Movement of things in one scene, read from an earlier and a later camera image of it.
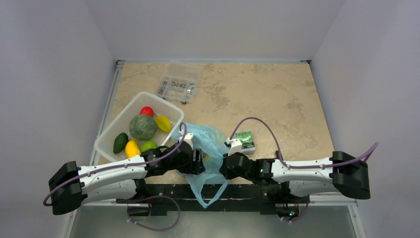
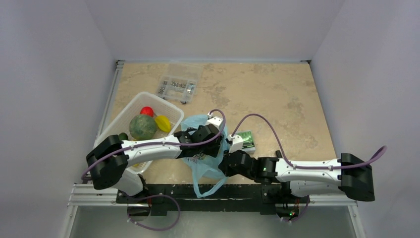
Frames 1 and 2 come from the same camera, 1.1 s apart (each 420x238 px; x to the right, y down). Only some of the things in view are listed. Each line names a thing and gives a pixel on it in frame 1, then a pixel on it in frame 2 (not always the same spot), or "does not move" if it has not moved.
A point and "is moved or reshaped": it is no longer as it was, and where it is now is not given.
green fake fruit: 143,127 does not move
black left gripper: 195,166 -> 212,150
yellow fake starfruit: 163,123 does not move
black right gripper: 226,166 does not move
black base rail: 155,198 does not move
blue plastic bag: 209,185 is moved or reshaped
